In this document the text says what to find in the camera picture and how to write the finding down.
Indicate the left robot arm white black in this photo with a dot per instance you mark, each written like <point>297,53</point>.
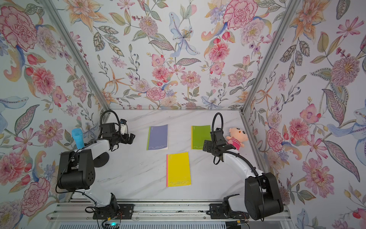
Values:
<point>77,169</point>

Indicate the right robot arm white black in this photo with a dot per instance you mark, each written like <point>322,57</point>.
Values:
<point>261,197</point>

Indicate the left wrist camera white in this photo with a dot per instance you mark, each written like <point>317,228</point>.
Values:
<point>123,126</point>

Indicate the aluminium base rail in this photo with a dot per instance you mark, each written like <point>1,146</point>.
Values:
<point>143,211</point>

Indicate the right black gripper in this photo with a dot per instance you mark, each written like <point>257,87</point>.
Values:
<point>209,144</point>

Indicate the purple cover notebook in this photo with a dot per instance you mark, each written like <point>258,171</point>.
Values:
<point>157,138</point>

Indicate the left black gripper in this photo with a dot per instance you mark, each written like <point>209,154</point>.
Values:
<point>126,140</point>

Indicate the green cover notebook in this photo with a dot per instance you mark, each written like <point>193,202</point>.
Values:
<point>199,134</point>

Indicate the yellow cover notebook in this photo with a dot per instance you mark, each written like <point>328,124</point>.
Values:
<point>178,170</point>

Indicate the pink plush doll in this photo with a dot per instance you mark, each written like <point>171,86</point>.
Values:
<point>237,137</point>

